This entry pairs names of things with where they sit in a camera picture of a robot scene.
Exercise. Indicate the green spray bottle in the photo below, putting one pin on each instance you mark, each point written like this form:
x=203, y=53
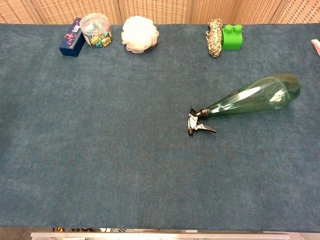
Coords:
x=252, y=100

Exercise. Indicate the blue felt table cloth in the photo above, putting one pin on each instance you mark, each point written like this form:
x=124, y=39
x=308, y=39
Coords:
x=125, y=140

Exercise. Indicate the white mesh bath sponge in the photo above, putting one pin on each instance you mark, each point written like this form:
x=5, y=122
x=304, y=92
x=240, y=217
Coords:
x=139, y=34

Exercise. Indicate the green toy building block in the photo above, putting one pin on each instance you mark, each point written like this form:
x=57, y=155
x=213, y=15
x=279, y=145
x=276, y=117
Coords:
x=232, y=38

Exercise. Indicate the clear jar of binder clips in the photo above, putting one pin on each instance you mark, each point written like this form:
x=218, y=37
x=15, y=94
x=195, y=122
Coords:
x=97, y=31

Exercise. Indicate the woven folding screen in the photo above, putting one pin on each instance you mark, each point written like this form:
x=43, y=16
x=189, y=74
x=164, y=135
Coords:
x=160, y=10

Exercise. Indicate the dark blue printed box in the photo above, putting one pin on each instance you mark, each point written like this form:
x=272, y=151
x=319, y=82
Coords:
x=72, y=40

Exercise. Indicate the pink object at table edge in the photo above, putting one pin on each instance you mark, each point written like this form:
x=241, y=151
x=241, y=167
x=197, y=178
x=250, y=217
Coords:
x=316, y=45

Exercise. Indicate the aluminium profile rail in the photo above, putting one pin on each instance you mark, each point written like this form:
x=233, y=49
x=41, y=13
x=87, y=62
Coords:
x=160, y=235

